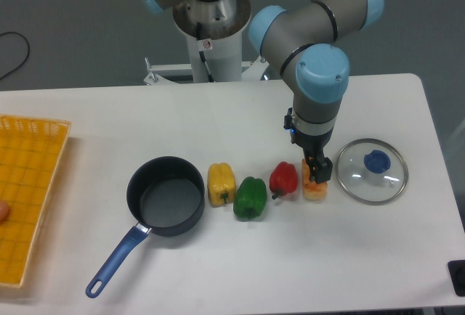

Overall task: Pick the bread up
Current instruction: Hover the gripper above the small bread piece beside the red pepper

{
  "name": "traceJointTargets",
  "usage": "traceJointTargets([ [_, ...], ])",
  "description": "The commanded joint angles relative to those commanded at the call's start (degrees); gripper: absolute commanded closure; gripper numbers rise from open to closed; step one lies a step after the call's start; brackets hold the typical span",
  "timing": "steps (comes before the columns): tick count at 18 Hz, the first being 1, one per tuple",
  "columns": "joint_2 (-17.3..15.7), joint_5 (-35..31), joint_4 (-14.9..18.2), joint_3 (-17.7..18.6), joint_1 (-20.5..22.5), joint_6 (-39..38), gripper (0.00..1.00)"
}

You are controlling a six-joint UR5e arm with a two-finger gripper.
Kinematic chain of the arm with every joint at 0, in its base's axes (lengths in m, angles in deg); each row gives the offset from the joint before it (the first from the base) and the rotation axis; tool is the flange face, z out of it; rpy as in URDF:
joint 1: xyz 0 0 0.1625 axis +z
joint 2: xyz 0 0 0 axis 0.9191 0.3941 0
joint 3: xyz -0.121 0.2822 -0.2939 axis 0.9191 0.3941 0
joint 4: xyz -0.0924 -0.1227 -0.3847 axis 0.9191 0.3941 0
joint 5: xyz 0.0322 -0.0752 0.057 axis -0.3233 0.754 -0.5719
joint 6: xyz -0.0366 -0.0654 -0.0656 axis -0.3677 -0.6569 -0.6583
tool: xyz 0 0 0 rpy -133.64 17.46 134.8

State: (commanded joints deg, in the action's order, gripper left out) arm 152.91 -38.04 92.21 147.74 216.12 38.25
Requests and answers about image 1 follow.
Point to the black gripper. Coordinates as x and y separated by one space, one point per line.
320 166

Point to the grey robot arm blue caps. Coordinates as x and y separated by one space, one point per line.
299 46

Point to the fingertip at left edge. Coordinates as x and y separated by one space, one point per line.
4 210

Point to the red bell pepper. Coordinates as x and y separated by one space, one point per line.
283 180

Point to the glass lid blue knob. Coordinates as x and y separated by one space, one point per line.
371 171

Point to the green bell pepper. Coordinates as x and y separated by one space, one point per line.
250 199

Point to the yellow bell pepper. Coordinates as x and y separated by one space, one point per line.
221 184

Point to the black table corner device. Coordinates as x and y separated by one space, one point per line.
457 274

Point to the yellow woven basket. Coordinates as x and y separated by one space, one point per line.
31 150

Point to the dark saucepan blue handle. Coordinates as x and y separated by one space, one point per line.
166 197

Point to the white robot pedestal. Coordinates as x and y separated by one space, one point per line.
214 38

